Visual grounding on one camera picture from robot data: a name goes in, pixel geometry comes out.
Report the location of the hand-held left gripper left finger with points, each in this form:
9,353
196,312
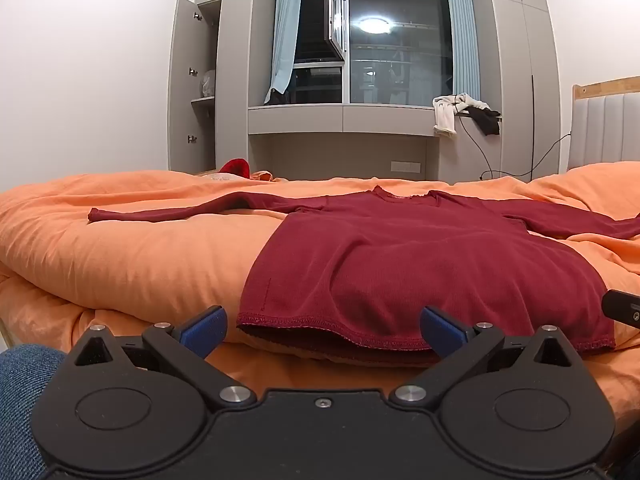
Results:
205,331

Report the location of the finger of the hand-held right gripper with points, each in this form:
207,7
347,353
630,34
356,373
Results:
622,309

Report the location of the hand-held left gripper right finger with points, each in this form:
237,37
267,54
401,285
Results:
441,332

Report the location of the dark red long-sleeve sweater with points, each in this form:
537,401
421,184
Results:
400,270

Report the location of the orange blanket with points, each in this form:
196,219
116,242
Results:
150,260

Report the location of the floral bedsheet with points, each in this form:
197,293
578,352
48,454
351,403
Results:
222,178

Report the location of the bright red cloth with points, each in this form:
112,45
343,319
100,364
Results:
237,166

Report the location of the wooden padded headboard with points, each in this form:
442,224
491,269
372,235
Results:
607,130

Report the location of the person's denim-clad leg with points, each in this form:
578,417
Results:
20,410

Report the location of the black cloth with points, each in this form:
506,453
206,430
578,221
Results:
487,122

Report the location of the clear plastic bag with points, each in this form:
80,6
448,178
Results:
208,84

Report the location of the open grey wardrobe door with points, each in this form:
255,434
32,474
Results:
182,85

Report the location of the grey built-in wardrobe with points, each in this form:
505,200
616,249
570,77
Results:
510,60

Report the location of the large glass window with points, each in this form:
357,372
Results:
395,60

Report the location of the light blue curtain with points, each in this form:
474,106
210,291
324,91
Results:
285,35
462,35

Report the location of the open window sash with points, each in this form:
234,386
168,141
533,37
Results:
334,15

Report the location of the white wall socket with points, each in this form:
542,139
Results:
406,166

